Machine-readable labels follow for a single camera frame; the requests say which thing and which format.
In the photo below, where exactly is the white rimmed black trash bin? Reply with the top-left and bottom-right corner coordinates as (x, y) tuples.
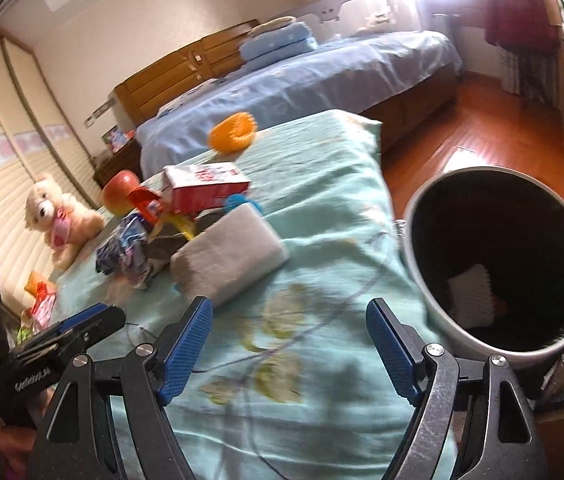
(398, 166), (564, 371)

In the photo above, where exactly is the yellow wrapper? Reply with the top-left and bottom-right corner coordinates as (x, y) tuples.
(149, 212), (197, 241)

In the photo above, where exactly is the red apple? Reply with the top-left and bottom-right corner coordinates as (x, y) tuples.
(100, 170), (143, 217)

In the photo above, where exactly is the wooden headboard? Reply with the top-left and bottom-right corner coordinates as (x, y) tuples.
(113, 19), (260, 128)

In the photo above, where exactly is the crumpled blue white wrapper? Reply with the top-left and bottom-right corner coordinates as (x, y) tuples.
(94, 212), (163, 291)

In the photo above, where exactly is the orange red snack packet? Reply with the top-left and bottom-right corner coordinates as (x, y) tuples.
(22, 270), (60, 331)

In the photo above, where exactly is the bed with blue sheet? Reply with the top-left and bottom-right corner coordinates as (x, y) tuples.
(134, 29), (464, 178)

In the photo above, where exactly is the dark wooden nightstand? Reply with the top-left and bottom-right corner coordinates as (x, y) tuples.
(92, 139), (143, 188)

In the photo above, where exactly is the cream teddy bear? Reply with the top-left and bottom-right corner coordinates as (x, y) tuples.
(24, 172), (107, 271)

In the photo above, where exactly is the folded blue quilt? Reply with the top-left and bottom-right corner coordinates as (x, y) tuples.
(239, 21), (319, 65)

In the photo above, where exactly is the small red wrapper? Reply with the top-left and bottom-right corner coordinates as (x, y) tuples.
(128, 186), (165, 223)

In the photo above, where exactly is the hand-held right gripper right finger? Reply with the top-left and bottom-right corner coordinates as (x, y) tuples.
(366, 298), (550, 480)

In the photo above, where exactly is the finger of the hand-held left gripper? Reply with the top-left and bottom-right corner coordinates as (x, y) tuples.
(9, 306), (127, 367)
(16, 302), (108, 348)

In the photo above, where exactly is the wall switch panel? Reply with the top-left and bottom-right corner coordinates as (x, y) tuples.
(84, 100), (115, 128)

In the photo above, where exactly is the cream sliding wardrobe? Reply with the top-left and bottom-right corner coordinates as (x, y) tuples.
(0, 30), (107, 281)

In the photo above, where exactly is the orange spiky ring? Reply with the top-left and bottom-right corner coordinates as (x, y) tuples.
(208, 111), (257, 152)

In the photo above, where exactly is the photo frame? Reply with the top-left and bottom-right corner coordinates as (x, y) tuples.
(102, 126), (135, 152)

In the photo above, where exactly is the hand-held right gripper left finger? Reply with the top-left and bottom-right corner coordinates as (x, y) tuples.
(36, 296), (214, 480)

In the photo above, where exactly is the hanging red coat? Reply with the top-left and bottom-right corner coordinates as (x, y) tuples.
(484, 0), (563, 48)

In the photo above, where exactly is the blue round toy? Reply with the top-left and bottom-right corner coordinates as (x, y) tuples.
(224, 193), (265, 218)

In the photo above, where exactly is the teal floral blanket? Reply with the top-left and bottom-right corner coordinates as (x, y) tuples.
(9, 109), (458, 480)

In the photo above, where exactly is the beige pillow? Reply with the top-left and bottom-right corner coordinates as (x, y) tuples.
(248, 16), (297, 36)

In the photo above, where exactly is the red and white milk carton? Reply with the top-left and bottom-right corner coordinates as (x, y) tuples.
(162, 162), (253, 216)

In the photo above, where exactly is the patterned curtain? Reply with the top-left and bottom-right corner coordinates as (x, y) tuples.
(502, 45), (560, 96)

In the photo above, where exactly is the grey bed guard rail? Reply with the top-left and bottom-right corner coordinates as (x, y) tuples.
(269, 0), (397, 36)

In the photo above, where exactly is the white item in bin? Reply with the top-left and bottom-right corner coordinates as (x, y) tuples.
(444, 264), (495, 331)

